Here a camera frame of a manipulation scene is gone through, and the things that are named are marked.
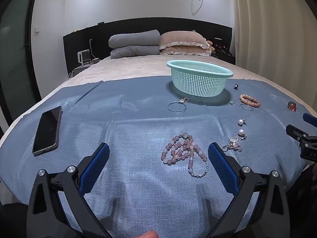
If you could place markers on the person's left hand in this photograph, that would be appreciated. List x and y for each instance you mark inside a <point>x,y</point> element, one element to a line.
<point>148,231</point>

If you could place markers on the folded grey duvet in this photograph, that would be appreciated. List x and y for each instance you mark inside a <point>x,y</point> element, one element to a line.
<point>133,42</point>

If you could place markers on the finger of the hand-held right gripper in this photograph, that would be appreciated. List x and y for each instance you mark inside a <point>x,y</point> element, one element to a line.
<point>296,131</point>
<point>309,117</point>

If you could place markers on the dark glass door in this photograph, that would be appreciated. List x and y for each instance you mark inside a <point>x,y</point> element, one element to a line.
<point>14,54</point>

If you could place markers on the orange red gem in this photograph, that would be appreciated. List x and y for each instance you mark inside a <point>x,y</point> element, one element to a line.
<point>291,106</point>

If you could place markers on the small silver hoop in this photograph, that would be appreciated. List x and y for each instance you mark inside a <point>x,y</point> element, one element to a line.
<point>241,106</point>

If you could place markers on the pearl earring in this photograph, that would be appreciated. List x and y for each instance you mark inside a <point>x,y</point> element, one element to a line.
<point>240,122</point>
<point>241,131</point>

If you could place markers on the cream curtain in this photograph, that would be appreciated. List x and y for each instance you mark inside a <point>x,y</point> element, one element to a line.
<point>272,29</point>

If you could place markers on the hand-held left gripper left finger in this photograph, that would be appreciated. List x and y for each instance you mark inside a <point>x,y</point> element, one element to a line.
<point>97,163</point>

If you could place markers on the black smartphone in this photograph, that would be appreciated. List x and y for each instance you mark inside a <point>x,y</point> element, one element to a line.
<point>47,131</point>

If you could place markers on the pink ruffled pillow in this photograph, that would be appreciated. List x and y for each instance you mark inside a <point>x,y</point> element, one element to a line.
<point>185,51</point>
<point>183,38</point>

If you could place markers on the black headboard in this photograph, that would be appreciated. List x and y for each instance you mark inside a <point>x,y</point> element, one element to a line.
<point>99,34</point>

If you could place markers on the brown teddy bear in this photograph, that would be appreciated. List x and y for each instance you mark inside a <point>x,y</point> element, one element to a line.
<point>210,45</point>

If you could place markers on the pink bedspread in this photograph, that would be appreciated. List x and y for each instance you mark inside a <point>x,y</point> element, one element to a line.
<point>138,67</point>

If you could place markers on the teal plastic mesh basket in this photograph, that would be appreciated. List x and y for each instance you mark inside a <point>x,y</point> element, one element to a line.
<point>198,84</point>

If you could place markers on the blue cloth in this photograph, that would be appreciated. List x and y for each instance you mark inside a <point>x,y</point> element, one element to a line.
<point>138,129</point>

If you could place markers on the dark nightstand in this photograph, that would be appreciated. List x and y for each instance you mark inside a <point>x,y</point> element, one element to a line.
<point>224,58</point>

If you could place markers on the silver bangle with charm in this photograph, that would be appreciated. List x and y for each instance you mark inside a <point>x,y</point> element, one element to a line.
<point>184,100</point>

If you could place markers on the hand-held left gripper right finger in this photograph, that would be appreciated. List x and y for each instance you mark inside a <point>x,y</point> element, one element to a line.
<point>219,163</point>

